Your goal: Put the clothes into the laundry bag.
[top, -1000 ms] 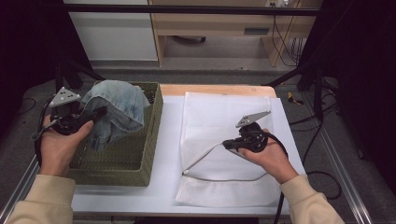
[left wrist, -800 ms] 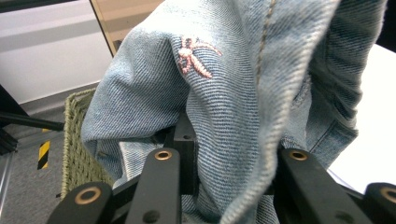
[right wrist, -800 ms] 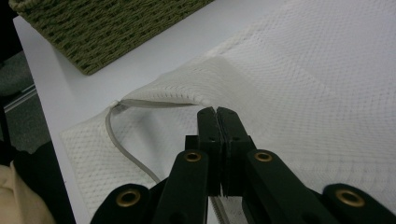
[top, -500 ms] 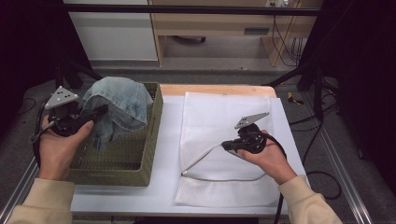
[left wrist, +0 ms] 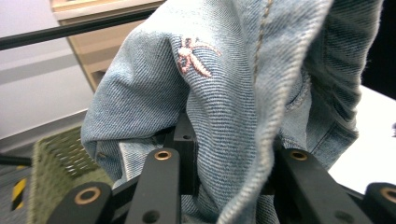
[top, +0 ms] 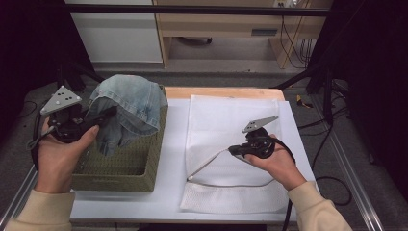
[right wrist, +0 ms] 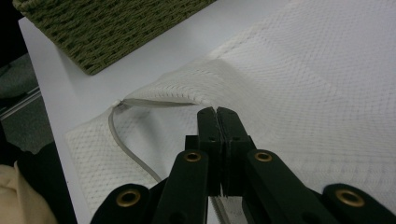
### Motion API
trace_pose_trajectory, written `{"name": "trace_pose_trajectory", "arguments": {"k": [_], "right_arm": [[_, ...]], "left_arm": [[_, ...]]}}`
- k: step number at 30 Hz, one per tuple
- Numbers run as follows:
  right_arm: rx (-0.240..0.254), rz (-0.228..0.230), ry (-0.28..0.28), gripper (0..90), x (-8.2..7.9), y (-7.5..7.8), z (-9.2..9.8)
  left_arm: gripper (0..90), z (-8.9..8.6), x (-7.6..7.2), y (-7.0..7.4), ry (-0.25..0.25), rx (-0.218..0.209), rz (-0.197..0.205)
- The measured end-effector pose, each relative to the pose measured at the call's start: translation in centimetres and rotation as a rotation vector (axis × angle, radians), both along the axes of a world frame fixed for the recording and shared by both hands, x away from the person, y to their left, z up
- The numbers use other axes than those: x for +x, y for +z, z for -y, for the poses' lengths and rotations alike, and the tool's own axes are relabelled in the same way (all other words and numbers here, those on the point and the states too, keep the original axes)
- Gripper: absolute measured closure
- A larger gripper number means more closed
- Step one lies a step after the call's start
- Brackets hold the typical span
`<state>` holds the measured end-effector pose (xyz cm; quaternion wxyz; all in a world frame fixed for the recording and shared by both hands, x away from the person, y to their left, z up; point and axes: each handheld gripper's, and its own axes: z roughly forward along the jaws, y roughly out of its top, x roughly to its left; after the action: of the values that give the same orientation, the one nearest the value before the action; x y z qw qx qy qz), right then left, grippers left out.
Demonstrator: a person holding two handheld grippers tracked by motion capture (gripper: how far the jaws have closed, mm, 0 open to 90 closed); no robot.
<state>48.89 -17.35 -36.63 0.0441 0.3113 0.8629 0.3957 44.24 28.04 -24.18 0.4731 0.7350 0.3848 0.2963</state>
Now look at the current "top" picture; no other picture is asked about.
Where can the aluminium rail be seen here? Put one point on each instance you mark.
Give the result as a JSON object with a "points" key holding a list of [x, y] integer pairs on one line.
{"points": [[19, 200], [342, 154]]}

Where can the blue denim jeans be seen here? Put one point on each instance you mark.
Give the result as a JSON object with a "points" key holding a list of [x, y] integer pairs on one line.
{"points": [[134, 99]]}

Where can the dark curtain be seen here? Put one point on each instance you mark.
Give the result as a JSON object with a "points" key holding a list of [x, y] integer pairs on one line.
{"points": [[378, 64], [25, 48]]}

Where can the person's left hand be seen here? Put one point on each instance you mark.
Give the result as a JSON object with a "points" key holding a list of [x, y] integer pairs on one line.
{"points": [[57, 163]]}

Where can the white power strip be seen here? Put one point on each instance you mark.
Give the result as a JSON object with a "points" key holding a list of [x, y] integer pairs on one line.
{"points": [[284, 3]]}

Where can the black horizontal frame bar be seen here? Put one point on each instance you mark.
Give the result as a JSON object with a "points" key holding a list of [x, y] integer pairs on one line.
{"points": [[192, 9]]}

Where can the white table cover sheet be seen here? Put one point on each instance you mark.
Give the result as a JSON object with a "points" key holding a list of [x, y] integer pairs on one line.
{"points": [[173, 144]]}

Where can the green woven basket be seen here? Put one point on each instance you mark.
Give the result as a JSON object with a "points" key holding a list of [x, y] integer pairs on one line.
{"points": [[128, 166]]}

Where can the black metal stand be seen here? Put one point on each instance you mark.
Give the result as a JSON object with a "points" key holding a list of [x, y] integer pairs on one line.
{"points": [[60, 75], [327, 96]]}

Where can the white mesh laundry bag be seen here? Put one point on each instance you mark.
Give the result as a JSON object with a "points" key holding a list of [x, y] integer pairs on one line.
{"points": [[218, 122]]}

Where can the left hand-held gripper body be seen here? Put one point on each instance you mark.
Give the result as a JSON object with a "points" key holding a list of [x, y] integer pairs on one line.
{"points": [[69, 126]]}

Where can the white cabinet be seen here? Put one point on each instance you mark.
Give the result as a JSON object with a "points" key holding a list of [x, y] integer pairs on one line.
{"points": [[118, 38]]}

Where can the person's right hand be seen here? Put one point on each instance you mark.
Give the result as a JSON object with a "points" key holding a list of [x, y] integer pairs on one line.
{"points": [[282, 166]]}

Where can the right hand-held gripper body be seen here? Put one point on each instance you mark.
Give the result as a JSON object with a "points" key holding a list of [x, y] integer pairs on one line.
{"points": [[261, 146]]}

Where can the light wooden desk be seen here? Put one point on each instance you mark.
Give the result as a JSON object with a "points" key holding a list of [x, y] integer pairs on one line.
{"points": [[221, 25]]}

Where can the yellow and black tool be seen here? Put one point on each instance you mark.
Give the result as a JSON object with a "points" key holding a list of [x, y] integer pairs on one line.
{"points": [[300, 101]]}

